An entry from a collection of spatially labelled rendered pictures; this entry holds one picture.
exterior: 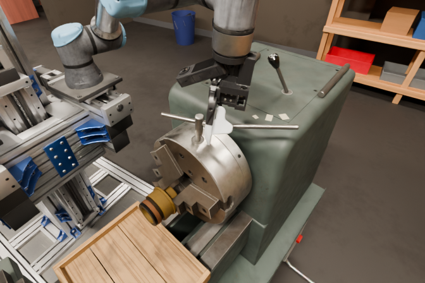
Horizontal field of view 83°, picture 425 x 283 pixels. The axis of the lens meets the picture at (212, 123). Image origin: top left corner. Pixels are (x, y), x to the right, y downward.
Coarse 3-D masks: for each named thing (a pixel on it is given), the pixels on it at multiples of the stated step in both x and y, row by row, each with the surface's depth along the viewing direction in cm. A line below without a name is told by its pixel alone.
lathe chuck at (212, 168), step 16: (176, 128) 72; (192, 128) 69; (160, 144) 72; (176, 144) 65; (192, 144) 63; (176, 160) 70; (192, 160) 63; (208, 160) 61; (224, 160) 63; (192, 176) 68; (208, 176) 61; (224, 176) 62; (240, 176) 66; (208, 192) 66; (224, 192) 62; (240, 192) 67
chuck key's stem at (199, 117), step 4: (196, 116) 59; (200, 116) 59; (196, 120) 59; (200, 120) 59; (196, 124) 60; (200, 124) 60; (196, 128) 61; (200, 128) 61; (196, 132) 62; (200, 132) 62; (196, 136) 63; (196, 140) 64
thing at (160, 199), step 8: (152, 192) 66; (160, 192) 65; (168, 192) 66; (144, 200) 64; (152, 200) 64; (160, 200) 63; (168, 200) 64; (144, 208) 62; (152, 208) 62; (160, 208) 63; (168, 208) 64; (144, 216) 67; (152, 216) 61; (160, 216) 63; (168, 216) 65; (152, 224) 65
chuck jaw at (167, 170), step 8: (152, 152) 68; (160, 152) 68; (168, 152) 69; (160, 160) 67; (168, 160) 69; (160, 168) 67; (168, 168) 68; (176, 168) 70; (160, 176) 68; (168, 176) 68; (176, 176) 69; (160, 184) 66; (168, 184) 67
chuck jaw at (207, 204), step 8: (192, 184) 69; (184, 192) 67; (192, 192) 67; (200, 192) 66; (176, 200) 65; (184, 200) 65; (192, 200) 64; (200, 200) 64; (208, 200) 64; (216, 200) 63; (176, 208) 65; (184, 208) 66; (192, 208) 63; (200, 208) 64; (208, 208) 61; (216, 208) 64; (224, 208) 64; (208, 216) 63
